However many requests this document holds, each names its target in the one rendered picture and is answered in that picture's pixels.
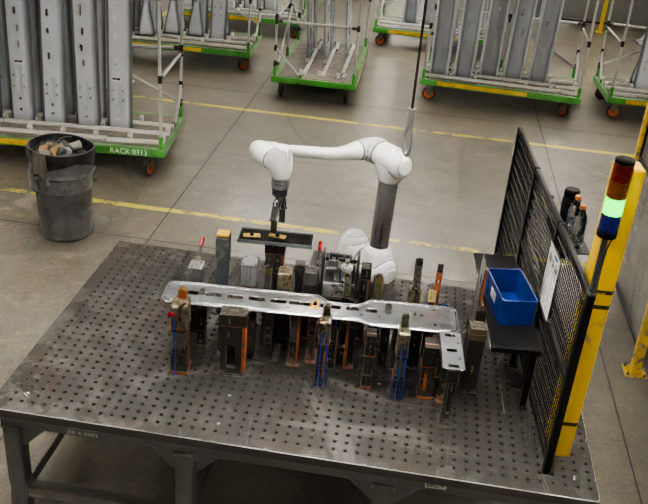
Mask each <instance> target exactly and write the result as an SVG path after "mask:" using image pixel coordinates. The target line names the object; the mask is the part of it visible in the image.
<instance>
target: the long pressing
mask: <svg viewBox="0 0 648 504"><path fill-rule="evenodd" d="M181 286H184V287H186V288H187V291H194V292H199V294H198V295H195V294H187V296H190V297H191V305H195V306H205V307H215V308H222V307H223V305H226V306H236V307H246V308H249V311H254V312H264V313H273V314H283V315H293V316H303V317H313V318H320V316H321V313H322V316H323V307H319V309H318V310H315V309H310V307H311V306H303V305H294V304H289V302H290V301H292V302H302V303H311V302H312V299H314V300H320V303H319V304H322V305H323V304H324V303H325V302H330V303H331V304H332V306H340V307H341V308H340V309H333V308H331V314H332V320H342V321H352V322H358V323H361V324H364V325H367V326H371V327H381V328H391V329H398V327H399V325H400V324H401V318H402V312H403V311H404V310H408V311H410V321H409V325H410V327H411V331H420V332H430V333H439V332H440V331H442V332H452V333H460V326H459V318H458V312H457V311H456V309H455V308H453V307H447V306H437V305H427V304H417V303H408V302H398V301H388V300H378V299H370V300H368V301H365V302H363V303H360V304H352V303H342V302H333V301H329V300H327V299H325V298H324V297H322V296H320V295H317V294H307V293H297V292H287V291H277V290H268V289H258V288H248V287H238V286H228V285H218V284H208V283H198V282H188V281H179V280H172V281H170V282H169V283H168V284H167V285H166V287H165V290H164V292H163V294H162V296H161V300H162V301H163V302H166V303H172V302H173V300H174V297H175V296H176V295H178V290H179V287H181ZM204 288H205V289H204ZM200 289H204V293H205V294H204V295H202V294H200ZM247 292H248V293H247ZM206 293H213V294H221V297H215V296H206ZM228 295H233V296H242V297H243V299H234V298H227V296H228ZM250 297H253V298H263V299H265V300H264V301H254V300H249V298H250ZM200 298H201V299H200ZM271 300H282V301H286V303H285V304H284V303H274V302H271ZM387 303H391V304H392V312H391V314H386V313H385V306H386V304H387ZM287 307H289V308H287ZM347 307H351V308H358V309H359V311H353V310H347ZM366 309H371V310H376V311H377V313H372V312H366ZM433 310H435V311H433ZM415 312H416V316H415V315H414V313H415ZM361 314H362V315H361ZM421 314H422V315H423V316H420V315H421ZM379 316H380V317H379Z"/></svg>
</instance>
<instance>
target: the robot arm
mask: <svg viewBox="0 0 648 504"><path fill-rule="evenodd" d="M249 154H250V156H251V158H252V159H253V160H254V161H255V162H256V163H258V164H259V165H261V166H263V167H266V168H267V169H268V170H269V171H270V172H271V187H272V195H273V196H275V199H274V201H273V206H272V211H271V217H270V219H269V221H271V228H270V233H273V234H276V233H277V216H278V212H279V222H282V223H285V212H286V210H287V202H286V196H287V194H288V188H289V186H290V175H291V172H292V166H293V156H297V157H306V158H316V159H325V160H365V161H367V162H369V163H372V164H373V165H375V169H376V174H377V178H378V180H379V182H378V189H377V196H376V202H375V209H374V216H373V223H372V229H371V236H370V241H368V237H367V235H366V234H365V233H364V232H363V231H362V230H360V229H354V228H353V229H349V230H347V231H346V232H345V233H344V234H343V235H342V237H341V239H340V241H339V245H338V251H337V252H340V254H344V253H346V254H350V255H351V254H352V255H353V258H352V259H353V260H357V257H358V250H361V258H360V263H362V262H369V263H372V273H371V280H370V281H371V282H373V278H374V275H377V274H378V273H381V274H383V276H384V277H385V284H389V283H391V282H392V281H393V280H394V279H395V277H396V273H397V267H396V264H395V262H394V258H393V252H392V248H391V246H390V245H389V238H390V232H391V226H392V220H393V214H394V207H395V201H396V195H397V189H398V183H400V182H401V180H402V178H405V177H406V176H408V175H409V173H410V172H411V169H412V161H411V159H410V157H405V156H404V155H403V153H402V150H401V149H400V148H398V147H397V146H395V145H393V144H391V143H388V142H387V140H385V139H383V138H380V137H369V138H363V139H360V140H357V141H354V142H351V143H349V144H347V145H344V146H341V147H334V148H330V147H313V146H298V145H286V144H278V143H277V142H270V141H262V140H257V141H254V142H253V143H252V144H251V145H250V148H249ZM280 208H281V209H280ZM340 267H341V261H339V265H338V267H326V272H327V273H331V274H334V281H335V282H339V277H340Z"/></svg>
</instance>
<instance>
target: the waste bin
mask: <svg viewBox="0 0 648 504"><path fill-rule="evenodd" d="M25 150H26V155H25V156H26V157H28V158H29V169H28V176H29V186H30V189H31V191H33V192H36V199H37V206H38V213H39V220H40V228H41V233H42V234H43V236H44V237H46V238H48V239H50V240H53V241H58V242H71V241H77V240H80V239H83V238H85V237H87V236H88V235H89V234H90V233H91V232H92V229H93V213H92V183H93V182H97V167H96V158H95V155H96V146H95V144H94V143H93V142H92V141H91V140H89V139H86V138H84V137H81V136H77V135H73V134H66V133H48V134H42V135H38V136H36V137H33V138H31V139H30V140H28V141H27V143H26V147H25Z"/></svg>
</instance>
